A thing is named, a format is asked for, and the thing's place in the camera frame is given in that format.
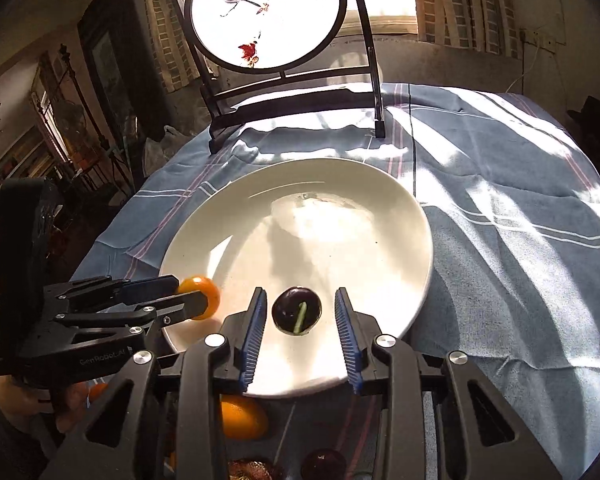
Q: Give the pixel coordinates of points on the dark cherry with stem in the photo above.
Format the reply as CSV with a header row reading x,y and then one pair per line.
x,y
296,310

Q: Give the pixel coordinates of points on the checked curtain right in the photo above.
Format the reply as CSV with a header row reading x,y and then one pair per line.
x,y
477,25

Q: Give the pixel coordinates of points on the plastic bags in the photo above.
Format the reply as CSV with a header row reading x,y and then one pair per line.
x,y
157,153

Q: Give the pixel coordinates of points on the person left hand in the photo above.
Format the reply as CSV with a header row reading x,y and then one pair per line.
x,y
20,404

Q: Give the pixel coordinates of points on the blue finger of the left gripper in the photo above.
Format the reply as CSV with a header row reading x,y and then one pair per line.
x,y
167,310
145,285

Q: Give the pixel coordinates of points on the round painted screen stand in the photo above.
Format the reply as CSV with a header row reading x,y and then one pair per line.
x,y
242,47

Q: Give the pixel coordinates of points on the orange mandarin near plate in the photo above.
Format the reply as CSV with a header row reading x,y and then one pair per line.
x,y
243,418

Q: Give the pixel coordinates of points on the dark red cherry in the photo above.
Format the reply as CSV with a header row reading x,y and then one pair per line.
x,y
323,464

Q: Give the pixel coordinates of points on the dark framed picture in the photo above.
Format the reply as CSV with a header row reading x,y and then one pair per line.
x,y
119,64

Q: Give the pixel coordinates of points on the checked curtain left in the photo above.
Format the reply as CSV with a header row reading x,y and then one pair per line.
x,y
176,62

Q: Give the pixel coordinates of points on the blue striped tablecloth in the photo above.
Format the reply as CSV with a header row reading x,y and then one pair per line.
x,y
514,208

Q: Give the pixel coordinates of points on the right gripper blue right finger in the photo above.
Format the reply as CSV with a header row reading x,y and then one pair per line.
x,y
382,365

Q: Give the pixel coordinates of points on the dried brown fruit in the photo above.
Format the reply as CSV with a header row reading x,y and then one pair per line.
x,y
254,468

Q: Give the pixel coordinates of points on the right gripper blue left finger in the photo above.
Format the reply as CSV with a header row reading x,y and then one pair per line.
x,y
221,363

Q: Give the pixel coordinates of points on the checked curtain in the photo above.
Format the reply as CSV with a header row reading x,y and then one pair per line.
x,y
176,62
477,25

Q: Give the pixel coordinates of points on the white oval plate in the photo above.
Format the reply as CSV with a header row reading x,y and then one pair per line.
x,y
323,224

